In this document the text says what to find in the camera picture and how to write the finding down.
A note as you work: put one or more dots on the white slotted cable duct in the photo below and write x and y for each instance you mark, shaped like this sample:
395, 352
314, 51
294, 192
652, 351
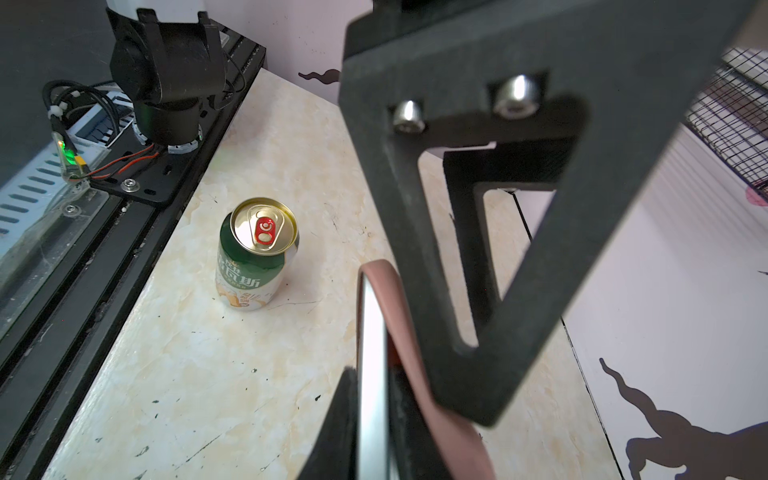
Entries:
34, 190

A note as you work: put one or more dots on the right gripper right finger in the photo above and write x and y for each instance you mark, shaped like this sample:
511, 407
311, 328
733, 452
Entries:
415, 452

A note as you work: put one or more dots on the green beverage can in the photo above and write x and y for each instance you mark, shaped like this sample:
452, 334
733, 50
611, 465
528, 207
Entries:
258, 241

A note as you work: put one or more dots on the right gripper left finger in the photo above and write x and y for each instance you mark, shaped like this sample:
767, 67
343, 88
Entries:
334, 453

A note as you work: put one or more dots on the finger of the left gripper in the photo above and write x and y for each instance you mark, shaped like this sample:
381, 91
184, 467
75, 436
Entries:
534, 165
503, 143

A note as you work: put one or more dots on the pink phone case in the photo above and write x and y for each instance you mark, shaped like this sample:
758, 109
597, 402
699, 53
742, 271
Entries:
457, 441

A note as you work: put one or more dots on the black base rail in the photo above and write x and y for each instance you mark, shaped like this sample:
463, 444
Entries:
68, 284

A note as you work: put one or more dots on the black wire basket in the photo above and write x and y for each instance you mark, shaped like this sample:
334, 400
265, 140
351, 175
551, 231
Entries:
730, 116

